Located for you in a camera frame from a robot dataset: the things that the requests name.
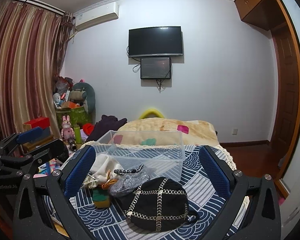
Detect green yellow knit sock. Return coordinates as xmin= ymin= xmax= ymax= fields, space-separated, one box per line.
xmin=92 ymin=187 xmax=110 ymax=209

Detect grey glittery knit item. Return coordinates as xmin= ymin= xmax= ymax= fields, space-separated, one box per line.
xmin=108 ymin=172 xmax=150 ymax=198

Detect black hat with chain grid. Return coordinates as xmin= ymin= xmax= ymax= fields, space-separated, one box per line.
xmin=119 ymin=177 xmax=199 ymax=232

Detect red box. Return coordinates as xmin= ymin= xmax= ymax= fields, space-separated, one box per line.
xmin=23 ymin=117 xmax=50 ymax=131

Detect pink rabbit doll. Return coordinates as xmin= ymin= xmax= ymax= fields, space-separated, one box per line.
xmin=61 ymin=115 xmax=75 ymax=141

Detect green bottle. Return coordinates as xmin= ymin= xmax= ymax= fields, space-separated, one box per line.
xmin=74 ymin=125 xmax=82 ymax=144

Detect red plush item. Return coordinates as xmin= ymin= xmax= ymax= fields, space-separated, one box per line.
xmin=82 ymin=123 xmax=94 ymax=136

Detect green cardboard box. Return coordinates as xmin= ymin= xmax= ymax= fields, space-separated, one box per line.
xmin=56 ymin=106 xmax=92 ymax=129

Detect white cream cloth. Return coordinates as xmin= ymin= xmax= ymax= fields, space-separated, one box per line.
xmin=82 ymin=154 xmax=122 ymax=190

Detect dark purple garment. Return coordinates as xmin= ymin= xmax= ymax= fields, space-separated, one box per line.
xmin=85 ymin=115 xmax=127 ymax=142

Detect grey green plush toy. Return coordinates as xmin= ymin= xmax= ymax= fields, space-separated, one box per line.
xmin=69 ymin=82 xmax=95 ymax=114

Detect black white beaded band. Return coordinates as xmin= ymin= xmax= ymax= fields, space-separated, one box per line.
xmin=114 ymin=164 xmax=144 ymax=176

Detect striped red gold curtain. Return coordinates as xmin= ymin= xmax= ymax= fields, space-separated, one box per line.
xmin=0 ymin=0 xmax=73 ymax=138

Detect yellow curved object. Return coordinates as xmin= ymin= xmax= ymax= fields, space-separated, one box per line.
xmin=139 ymin=108 xmax=164 ymax=119

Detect blue white patterned tablecloth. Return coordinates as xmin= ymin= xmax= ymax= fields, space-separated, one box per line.
xmin=70 ymin=145 xmax=225 ymax=239

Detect clear plastic storage bin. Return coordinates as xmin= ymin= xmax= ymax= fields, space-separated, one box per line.
xmin=87 ymin=131 xmax=185 ymax=181

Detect beige fleece blanket colour patches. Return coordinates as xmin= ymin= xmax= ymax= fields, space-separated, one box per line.
xmin=118 ymin=118 xmax=219 ymax=146

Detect brown wooden door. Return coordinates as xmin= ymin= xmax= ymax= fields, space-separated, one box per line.
xmin=271 ymin=0 xmax=300 ymax=180

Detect brown wooden overhead cabinet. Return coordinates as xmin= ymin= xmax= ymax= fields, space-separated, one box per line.
xmin=235 ymin=0 xmax=286 ymax=31

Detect white wall socket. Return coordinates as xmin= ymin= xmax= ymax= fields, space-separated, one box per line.
xmin=232 ymin=128 xmax=238 ymax=135

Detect small black wall monitor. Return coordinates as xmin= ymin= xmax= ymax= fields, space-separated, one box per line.
xmin=140 ymin=57 xmax=172 ymax=80

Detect white wall air conditioner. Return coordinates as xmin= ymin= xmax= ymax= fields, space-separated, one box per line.
xmin=75 ymin=2 xmax=119 ymax=31

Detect large black wall television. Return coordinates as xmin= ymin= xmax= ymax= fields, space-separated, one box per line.
xmin=128 ymin=26 xmax=184 ymax=57

